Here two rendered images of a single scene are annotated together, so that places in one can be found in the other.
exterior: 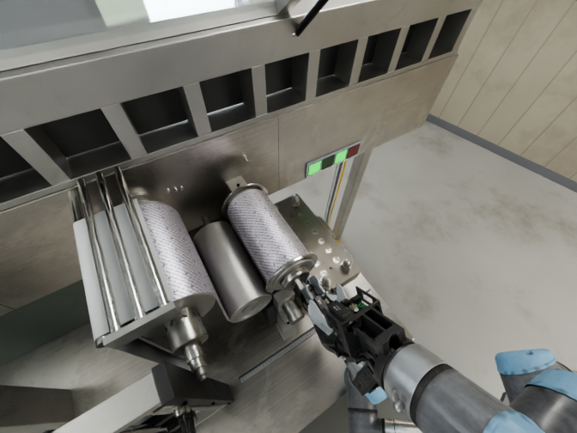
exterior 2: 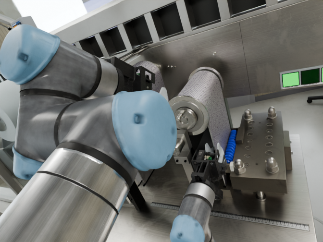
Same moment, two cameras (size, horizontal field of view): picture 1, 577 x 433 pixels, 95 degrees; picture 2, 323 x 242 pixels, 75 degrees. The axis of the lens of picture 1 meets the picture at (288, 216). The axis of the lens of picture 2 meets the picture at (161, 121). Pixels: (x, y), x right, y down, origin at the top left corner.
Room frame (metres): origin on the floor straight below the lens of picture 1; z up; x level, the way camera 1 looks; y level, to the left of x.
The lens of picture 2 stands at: (-0.04, -0.54, 1.55)
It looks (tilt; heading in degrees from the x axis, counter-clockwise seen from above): 25 degrees down; 68
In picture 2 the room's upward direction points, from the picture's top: 21 degrees counter-clockwise
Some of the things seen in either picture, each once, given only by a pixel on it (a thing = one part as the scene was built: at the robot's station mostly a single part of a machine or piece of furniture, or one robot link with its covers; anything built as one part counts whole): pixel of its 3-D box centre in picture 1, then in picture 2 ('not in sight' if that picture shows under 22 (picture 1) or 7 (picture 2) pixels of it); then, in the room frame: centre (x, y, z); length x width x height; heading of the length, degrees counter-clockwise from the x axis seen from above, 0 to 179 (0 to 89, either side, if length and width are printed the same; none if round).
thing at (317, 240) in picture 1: (307, 241); (260, 145); (0.50, -0.07, 1.00); 0.40 x 0.16 x 0.06; 33
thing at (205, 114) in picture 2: (292, 273); (186, 116); (0.26, -0.01, 1.25); 0.15 x 0.01 x 0.15; 123
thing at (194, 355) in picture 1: (197, 362); not in sight; (0.06, 0.15, 1.34); 0.06 x 0.03 x 0.03; 33
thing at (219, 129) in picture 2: not in sight; (221, 128); (0.40, 0.00, 1.11); 0.23 x 0.01 x 0.18; 33
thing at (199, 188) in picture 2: not in sight; (198, 196); (0.13, -0.17, 1.11); 0.08 x 0.05 x 0.08; 123
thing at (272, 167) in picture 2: (347, 263); (271, 163); (0.39, -0.20, 1.05); 0.04 x 0.04 x 0.04
